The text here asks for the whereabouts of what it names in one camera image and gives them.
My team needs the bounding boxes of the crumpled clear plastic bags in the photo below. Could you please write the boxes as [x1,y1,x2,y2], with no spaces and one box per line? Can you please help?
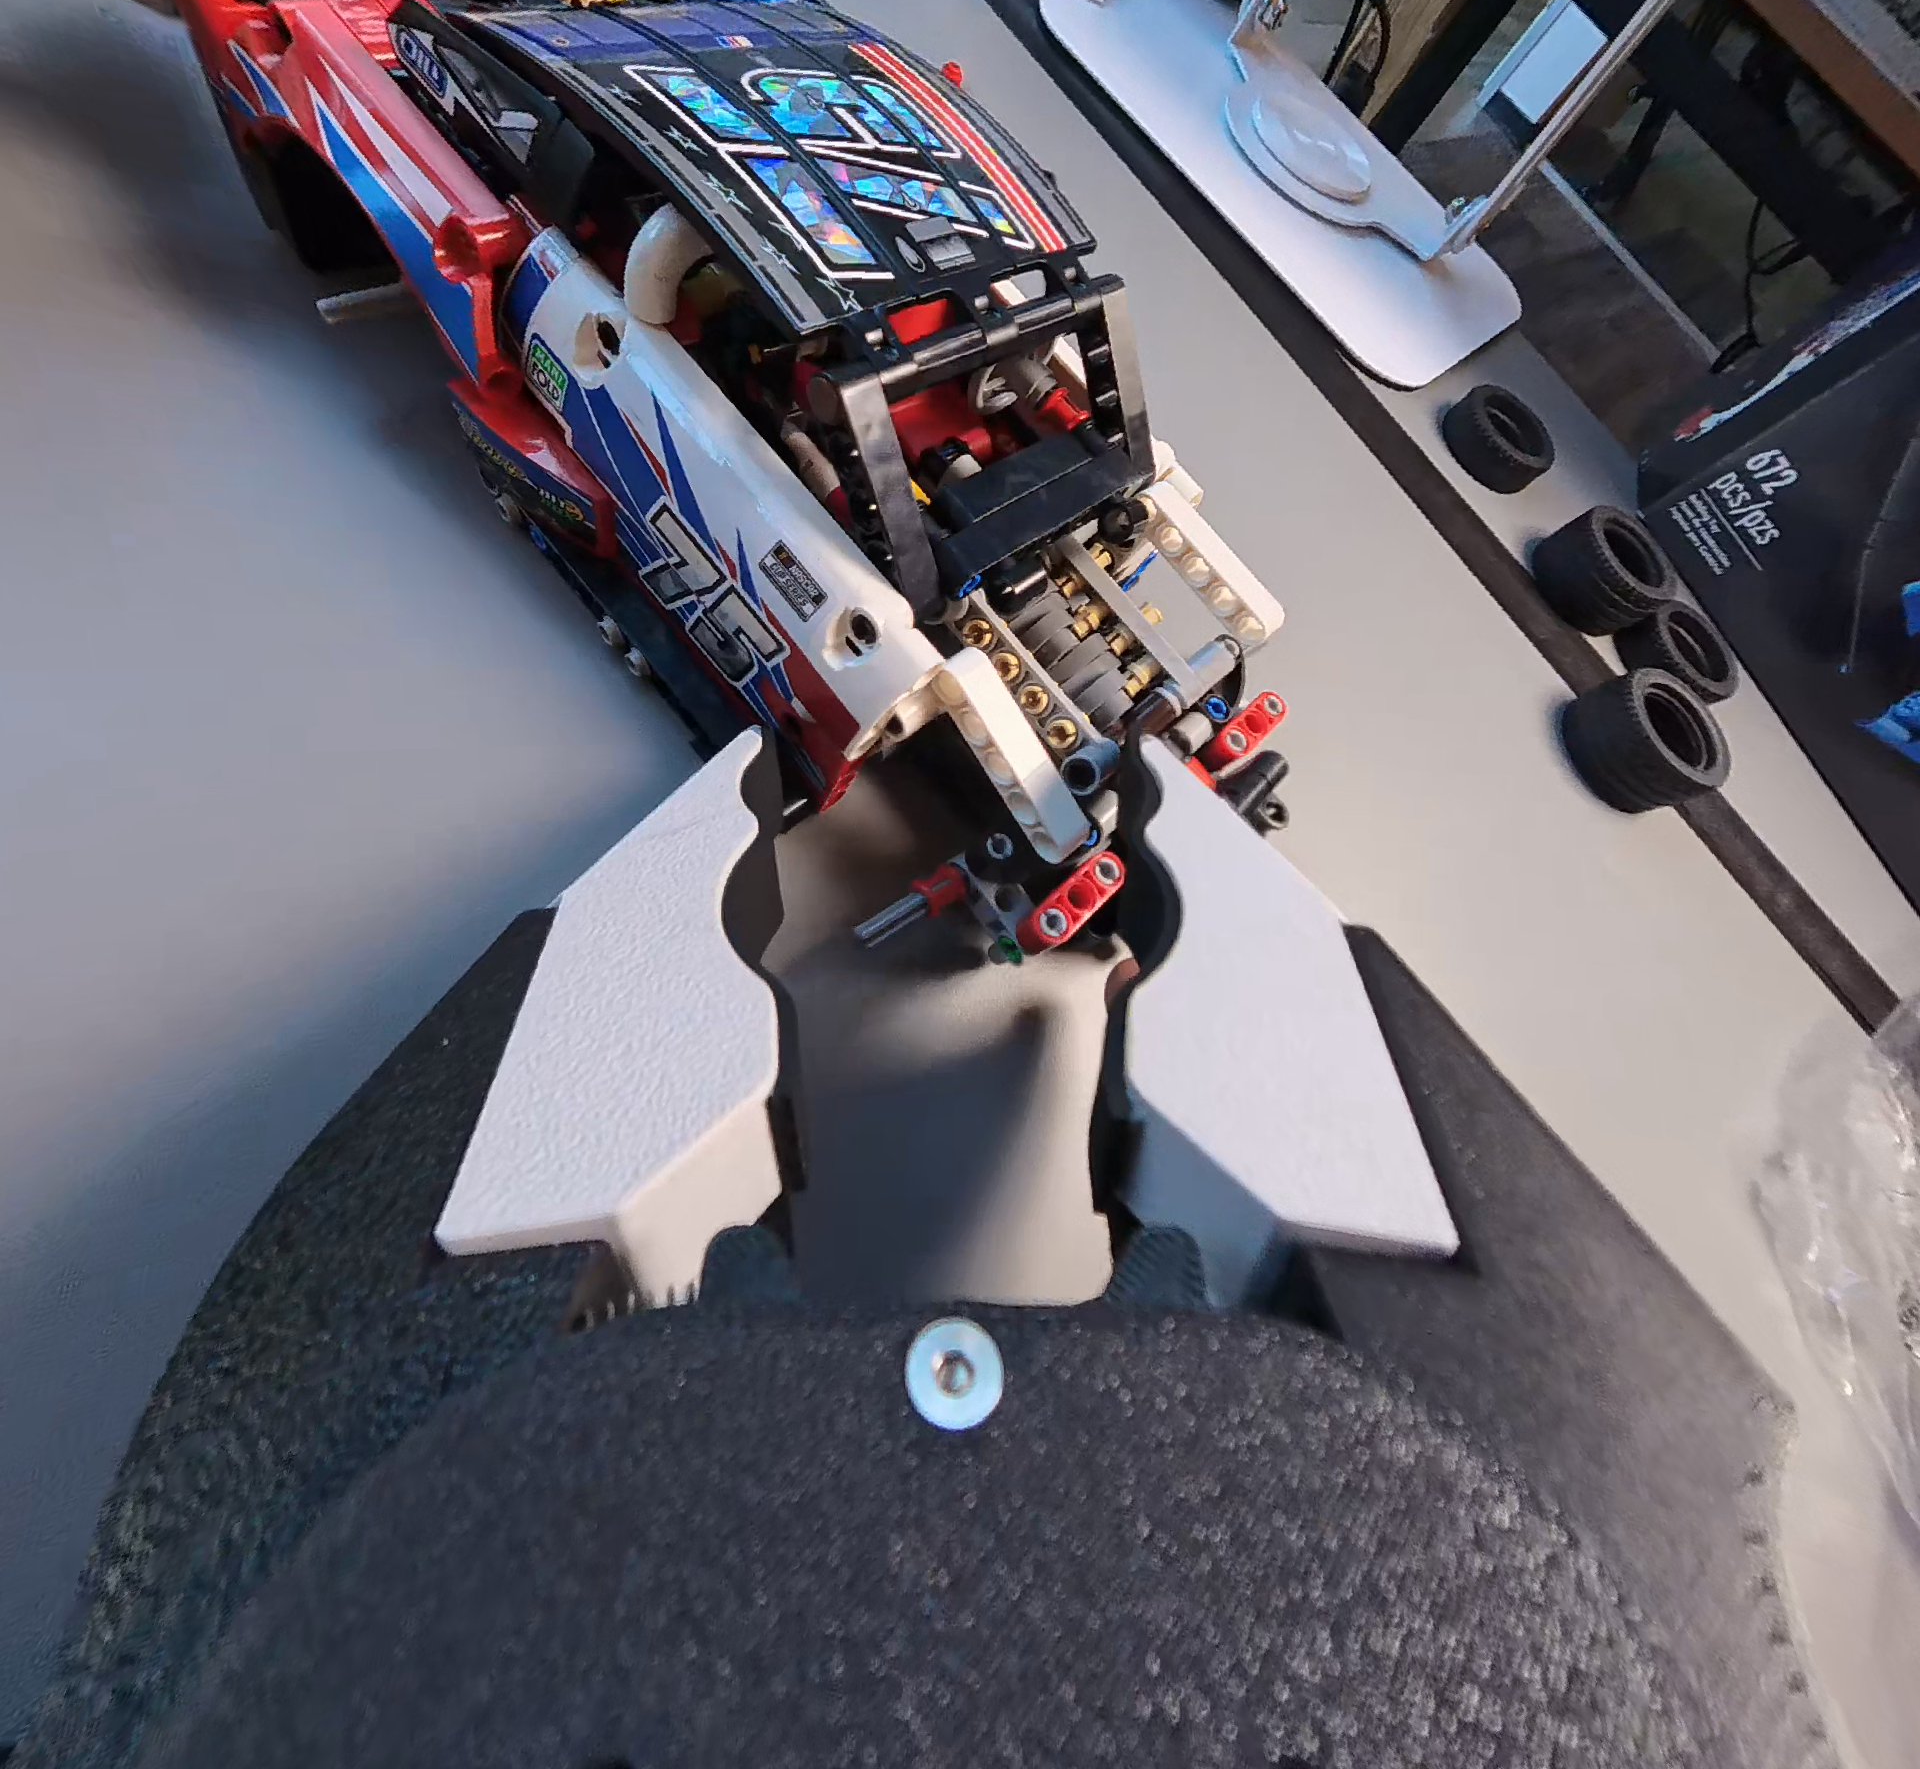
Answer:
[1755,1005,1920,1547]

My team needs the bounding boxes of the lego race car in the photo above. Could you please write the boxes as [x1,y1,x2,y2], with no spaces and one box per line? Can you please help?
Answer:
[146,0,1294,973]

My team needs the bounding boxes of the white booklet stand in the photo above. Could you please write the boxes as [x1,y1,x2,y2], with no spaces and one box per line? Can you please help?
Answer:
[1039,0,1802,392]

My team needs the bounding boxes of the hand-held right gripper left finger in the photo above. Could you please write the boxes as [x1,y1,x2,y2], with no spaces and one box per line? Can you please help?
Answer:
[432,731,820,1302]

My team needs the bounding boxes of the lego set box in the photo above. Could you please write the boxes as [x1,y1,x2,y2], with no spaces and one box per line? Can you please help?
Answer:
[1634,255,1920,901]

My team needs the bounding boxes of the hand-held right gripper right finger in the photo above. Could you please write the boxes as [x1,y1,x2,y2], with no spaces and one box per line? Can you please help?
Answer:
[1098,734,1462,1302]

